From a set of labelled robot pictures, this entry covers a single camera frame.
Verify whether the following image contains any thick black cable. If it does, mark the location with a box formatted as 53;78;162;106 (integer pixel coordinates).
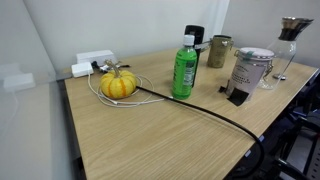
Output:
135;85;266;179

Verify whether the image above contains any green bottle with white cap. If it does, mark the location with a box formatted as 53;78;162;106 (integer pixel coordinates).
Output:
171;34;199;101

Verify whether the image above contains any white power strip box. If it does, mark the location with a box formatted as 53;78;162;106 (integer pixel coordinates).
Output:
76;49;118;65

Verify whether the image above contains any small white power adapter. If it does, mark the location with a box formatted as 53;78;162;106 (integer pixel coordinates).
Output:
71;61;95;78

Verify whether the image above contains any black plug with silver clip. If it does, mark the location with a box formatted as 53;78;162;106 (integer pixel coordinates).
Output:
91;60;131;74

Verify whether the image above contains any glass carafe with metal top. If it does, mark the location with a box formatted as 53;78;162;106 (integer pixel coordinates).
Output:
258;17;315;92

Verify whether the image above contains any yellow orange striped pumpkin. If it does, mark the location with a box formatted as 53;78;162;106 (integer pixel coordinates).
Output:
99;59;138;100

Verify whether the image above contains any black chair frame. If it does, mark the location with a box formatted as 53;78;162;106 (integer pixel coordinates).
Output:
266;74;320;180

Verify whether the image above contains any black tape piece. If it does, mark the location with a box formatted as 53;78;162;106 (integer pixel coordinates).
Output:
218;85;250;107

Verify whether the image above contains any tall black cylinder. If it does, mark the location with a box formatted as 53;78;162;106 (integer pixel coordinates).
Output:
184;24;206;88

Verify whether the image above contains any olive gold canister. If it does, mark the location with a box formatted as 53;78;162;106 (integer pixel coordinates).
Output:
206;34;235;69

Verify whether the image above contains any white coiled cable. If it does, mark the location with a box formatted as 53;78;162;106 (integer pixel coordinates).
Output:
87;73;172;109

